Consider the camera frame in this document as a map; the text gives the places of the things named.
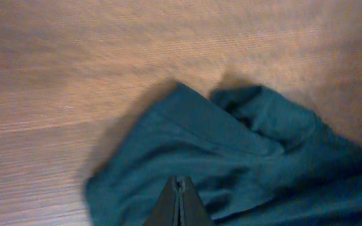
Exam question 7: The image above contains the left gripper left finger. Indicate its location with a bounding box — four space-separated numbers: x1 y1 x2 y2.
143 176 179 226

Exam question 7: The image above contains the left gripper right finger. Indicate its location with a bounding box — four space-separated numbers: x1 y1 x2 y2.
179 176 214 226

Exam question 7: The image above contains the black t-shirt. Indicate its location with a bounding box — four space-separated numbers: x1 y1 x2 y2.
85 83 362 225

